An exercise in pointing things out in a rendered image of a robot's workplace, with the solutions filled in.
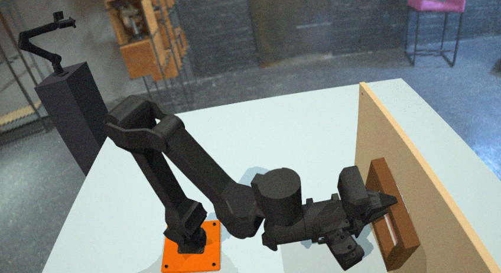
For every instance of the brown wooden picture frame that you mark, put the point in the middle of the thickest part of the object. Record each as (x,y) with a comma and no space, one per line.
(394,231)

